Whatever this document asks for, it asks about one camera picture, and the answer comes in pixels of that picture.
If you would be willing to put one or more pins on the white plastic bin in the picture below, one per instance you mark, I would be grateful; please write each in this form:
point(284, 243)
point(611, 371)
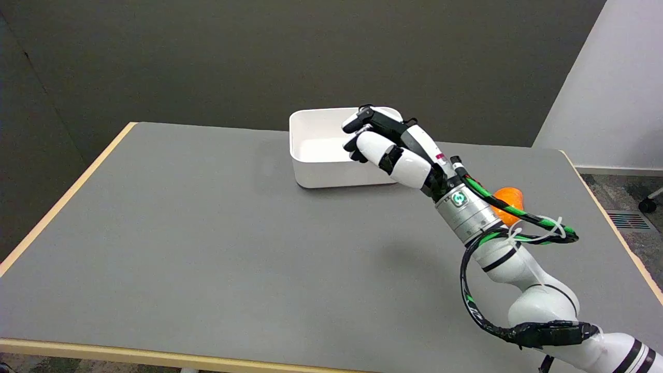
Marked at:
point(321, 166)

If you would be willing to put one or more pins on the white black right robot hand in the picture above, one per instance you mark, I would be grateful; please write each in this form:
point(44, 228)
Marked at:
point(412, 168)

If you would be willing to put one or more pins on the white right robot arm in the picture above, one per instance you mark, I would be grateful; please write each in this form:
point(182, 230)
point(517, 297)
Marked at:
point(538, 305)

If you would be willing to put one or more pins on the floor vent grille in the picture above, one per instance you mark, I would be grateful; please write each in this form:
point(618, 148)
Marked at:
point(628, 220)

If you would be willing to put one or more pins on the black chair caster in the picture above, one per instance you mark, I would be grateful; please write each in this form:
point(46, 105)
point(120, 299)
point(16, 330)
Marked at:
point(647, 205)

